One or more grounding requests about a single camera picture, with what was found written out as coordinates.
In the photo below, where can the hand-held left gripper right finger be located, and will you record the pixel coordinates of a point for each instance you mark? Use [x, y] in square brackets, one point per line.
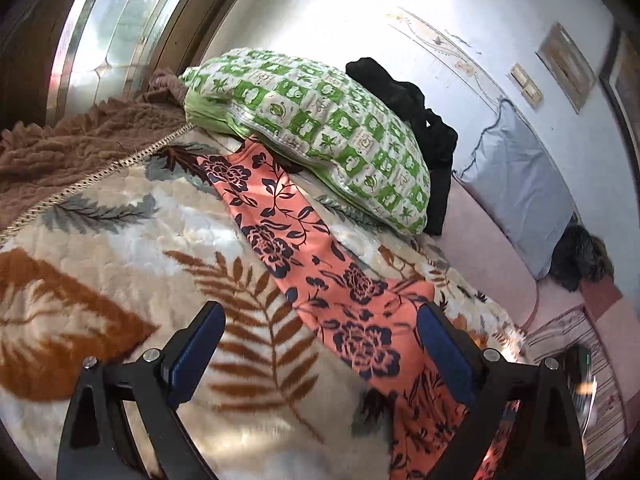
[445, 355]

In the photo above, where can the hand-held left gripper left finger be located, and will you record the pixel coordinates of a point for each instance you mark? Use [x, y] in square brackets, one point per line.
[197, 352]

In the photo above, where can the orange floral pants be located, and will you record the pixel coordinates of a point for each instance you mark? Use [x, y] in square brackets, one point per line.
[320, 265]

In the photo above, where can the leaf print fleece blanket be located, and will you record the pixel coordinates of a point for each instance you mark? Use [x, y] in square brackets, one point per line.
[150, 270]

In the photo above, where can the striped beige cushion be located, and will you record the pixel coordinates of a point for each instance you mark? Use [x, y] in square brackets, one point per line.
[552, 335]

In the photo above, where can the pink sofa cushion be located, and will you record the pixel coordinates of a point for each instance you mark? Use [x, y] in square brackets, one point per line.
[480, 245]

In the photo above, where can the dark furry cushion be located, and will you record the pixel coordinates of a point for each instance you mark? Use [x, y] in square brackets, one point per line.
[580, 255]

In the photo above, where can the light blue pillow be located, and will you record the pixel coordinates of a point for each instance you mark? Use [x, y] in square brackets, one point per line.
[520, 185]

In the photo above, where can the black clothing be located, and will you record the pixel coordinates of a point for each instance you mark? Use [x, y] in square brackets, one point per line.
[435, 160]

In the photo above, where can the brown fuzzy blanket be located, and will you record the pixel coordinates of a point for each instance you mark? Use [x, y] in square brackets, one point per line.
[75, 145]

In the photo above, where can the green patterned pillow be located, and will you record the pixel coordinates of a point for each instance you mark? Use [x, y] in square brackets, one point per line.
[320, 115]

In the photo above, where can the beige wall switch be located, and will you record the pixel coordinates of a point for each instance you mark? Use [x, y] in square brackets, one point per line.
[519, 74]
[532, 95]

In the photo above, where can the floral wall decal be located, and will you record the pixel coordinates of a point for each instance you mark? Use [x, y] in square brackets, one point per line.
[450, 45]

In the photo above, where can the framed wall picture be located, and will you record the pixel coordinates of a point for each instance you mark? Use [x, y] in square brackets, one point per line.
[567, 65]

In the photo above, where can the dark framed wall panel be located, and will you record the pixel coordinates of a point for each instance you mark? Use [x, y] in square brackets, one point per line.
[625, 85]

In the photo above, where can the window with metal frame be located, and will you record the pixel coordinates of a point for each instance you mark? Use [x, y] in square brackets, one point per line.
[115, 25]

